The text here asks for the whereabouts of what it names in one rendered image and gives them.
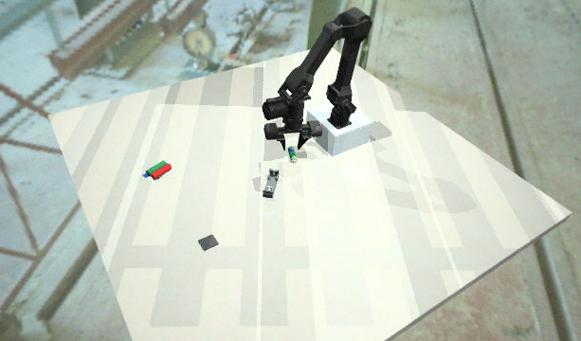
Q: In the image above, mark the green cylindrical battery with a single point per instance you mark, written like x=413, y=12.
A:
x=292, y=154

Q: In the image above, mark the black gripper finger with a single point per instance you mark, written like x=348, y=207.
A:
x=303, y=139
x=282, y=140

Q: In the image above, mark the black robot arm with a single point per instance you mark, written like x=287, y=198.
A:
x=355, y=28

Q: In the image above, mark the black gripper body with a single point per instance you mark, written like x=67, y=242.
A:
x=292, y=125

